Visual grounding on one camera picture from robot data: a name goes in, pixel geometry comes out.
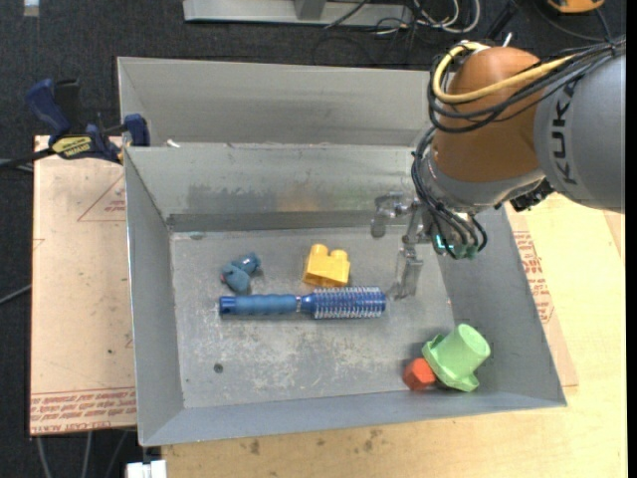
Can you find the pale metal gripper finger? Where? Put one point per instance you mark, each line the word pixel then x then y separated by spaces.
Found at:
pixel 401 267
pixel 414 274

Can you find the yellow toy building brick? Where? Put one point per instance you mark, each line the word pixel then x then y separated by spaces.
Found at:
pixel 326 267

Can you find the light green plastic flanged cup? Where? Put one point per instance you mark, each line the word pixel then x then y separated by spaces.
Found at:
pixel 460 354

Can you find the orange-red small block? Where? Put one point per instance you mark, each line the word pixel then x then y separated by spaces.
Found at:
pixel 418 374

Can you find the blue round hairbrush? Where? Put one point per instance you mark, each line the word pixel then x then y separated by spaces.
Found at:
pixel 278 304

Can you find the grey metal bin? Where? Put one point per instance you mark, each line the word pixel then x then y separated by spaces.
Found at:
pixel 298 356

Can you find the teal blue toy animal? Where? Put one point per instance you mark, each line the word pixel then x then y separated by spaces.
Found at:
pixel 239 274

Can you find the brown cardboard board red print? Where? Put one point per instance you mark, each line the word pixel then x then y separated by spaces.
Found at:
pixel 79 287

